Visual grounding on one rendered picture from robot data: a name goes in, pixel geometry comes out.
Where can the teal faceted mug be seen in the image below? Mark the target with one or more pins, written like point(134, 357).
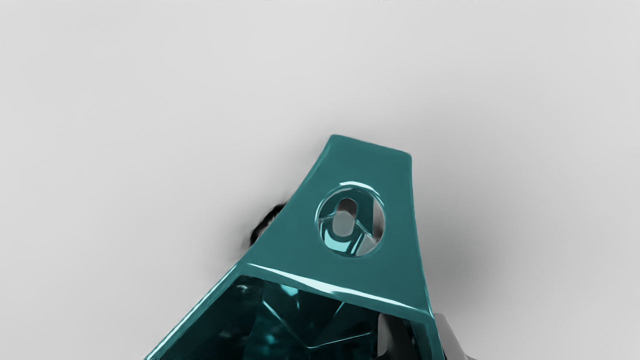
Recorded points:
point(300, 250)

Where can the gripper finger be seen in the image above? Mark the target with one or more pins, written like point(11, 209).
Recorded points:
point(452, 340)

